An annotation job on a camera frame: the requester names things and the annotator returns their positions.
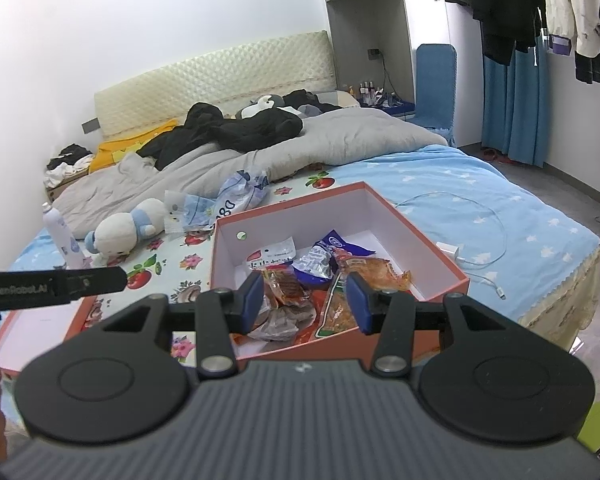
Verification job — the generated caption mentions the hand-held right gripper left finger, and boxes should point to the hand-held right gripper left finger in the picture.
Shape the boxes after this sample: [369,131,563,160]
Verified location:
[101,272,265,378]

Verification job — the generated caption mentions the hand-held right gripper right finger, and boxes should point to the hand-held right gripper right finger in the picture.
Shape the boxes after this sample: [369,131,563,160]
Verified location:
[346,276,511,376]

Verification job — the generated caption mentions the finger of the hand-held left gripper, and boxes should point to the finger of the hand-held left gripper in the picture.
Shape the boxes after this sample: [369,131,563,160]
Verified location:
[86,266,129,295]

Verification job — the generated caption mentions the green snack packet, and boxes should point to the green snack packet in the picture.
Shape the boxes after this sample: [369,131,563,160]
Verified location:
[314,280,361,342]

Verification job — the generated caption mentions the clear grey snack packet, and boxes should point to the clear grey snack packet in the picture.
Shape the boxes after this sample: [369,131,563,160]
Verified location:
[247,304,317,343]

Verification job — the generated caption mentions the small orange red snack packet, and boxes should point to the small orange red snack packet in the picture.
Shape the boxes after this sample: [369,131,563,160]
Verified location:
[262,266,317,307]

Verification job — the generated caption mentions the orange clear snack packet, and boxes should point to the orange clear snack packet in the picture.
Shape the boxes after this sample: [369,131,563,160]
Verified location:
[337,256,412,292]

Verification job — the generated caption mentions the blue white snack packet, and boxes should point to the blue white snack packet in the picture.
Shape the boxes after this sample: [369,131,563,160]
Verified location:
[292,245,337,283]

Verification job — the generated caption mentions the dark red snack bag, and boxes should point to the dark red snack bag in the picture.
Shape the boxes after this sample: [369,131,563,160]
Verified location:
[232,287,333,358]

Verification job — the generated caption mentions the blue orange snack packet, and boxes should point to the blue orange snack packet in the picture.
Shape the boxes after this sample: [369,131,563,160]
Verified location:
[312,230,376,261]

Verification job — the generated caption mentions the deep pink cardboard box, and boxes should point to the deep pink cardboard box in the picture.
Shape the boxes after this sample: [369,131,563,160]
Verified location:
[210,182,471,361]

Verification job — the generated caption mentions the shallow pink box lid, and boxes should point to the shallow pink box lid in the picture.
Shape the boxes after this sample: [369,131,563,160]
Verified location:
[0,295,103,373]

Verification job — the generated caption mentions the white blue plush toy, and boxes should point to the white blue plush toy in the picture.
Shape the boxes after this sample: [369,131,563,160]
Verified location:
[84,197,166,266]

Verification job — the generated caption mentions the white spray bottle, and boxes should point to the white spray bottle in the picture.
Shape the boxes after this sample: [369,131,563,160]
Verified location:
[41,201,86,270]

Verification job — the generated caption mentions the fruit print tablecloth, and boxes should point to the fruit print tablecloth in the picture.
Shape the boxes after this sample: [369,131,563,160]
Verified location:
[80,167,341,361]

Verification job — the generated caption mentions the brown cardboard box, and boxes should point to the brown cardboard box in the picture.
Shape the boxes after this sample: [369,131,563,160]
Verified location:
[45,167,91,203]

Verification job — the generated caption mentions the crumpled blue white plastic bag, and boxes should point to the crumpled blue white plastic bag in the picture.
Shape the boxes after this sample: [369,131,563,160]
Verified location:
[215,170,271,216]

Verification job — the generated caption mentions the pile of black white clothes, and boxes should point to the pile of black white clothes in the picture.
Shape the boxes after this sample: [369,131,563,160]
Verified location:
[45,143,96,188]

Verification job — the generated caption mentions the yellow pillow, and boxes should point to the yellow pillow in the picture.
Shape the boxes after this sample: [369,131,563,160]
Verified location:
[89,119,181,175]

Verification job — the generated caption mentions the grey quilt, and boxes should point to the grey quilt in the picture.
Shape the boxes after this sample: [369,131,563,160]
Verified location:
[52,107,448,233]

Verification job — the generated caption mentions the black clothing heap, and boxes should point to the black clothing heap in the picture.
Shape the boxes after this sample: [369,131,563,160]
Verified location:
[136,89,341,171]

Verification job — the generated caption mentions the grey white penguin plush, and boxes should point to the grey white penguin plush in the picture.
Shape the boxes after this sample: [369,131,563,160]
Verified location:
[235,94,286,120]

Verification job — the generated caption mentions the cream lace bed skirt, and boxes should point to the cream lace bed skirt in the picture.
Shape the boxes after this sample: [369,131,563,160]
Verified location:
[517,245,600,356]

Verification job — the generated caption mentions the small bottles on nightstand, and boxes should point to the small bottles on nightstand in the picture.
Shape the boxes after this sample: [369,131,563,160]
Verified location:
[349,80,388,103]

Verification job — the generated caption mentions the cream padded headboard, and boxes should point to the cream padded headboard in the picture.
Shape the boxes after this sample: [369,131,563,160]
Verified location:
[94,30,337,141]

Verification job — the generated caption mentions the blue covered chair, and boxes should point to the blue covered chair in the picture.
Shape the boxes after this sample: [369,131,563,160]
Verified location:
[411,43,457,133]

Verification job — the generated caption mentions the blue curtain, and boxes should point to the blue curtain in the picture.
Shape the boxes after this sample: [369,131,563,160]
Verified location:
[481,35,553,167]

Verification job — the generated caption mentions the white grey wardrobe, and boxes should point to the white grey wardrobe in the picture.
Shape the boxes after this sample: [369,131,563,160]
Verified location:
[317,0,446,106]

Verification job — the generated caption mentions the hanging black jacket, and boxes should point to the hanging black jacket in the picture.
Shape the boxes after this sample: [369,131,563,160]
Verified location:
[467,0,548,66]

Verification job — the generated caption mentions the hanging white jacket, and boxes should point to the hanging white jacket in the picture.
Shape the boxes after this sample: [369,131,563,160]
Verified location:
[542,0,600,58]

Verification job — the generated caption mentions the white charging cable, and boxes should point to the white charging cable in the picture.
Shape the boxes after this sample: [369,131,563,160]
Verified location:
[395,190,508,301]

